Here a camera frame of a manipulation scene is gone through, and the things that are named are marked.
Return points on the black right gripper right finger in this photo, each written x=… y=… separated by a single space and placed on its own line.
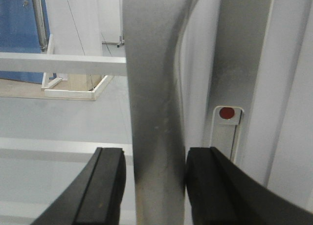
x=222 y=194

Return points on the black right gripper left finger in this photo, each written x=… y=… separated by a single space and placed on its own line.
x=95 y=195

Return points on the white framed sliding glass door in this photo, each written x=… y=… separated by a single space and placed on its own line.
x=254 y=56

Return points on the grey curved door handle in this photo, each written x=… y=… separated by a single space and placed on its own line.
x=153 y=31

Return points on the blue door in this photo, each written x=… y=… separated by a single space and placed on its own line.
x=24 y=26

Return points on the red dot lock indicator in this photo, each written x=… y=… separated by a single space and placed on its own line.
x=226 y=113

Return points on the distant white framed platform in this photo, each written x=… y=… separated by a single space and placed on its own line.
x=78 y=86

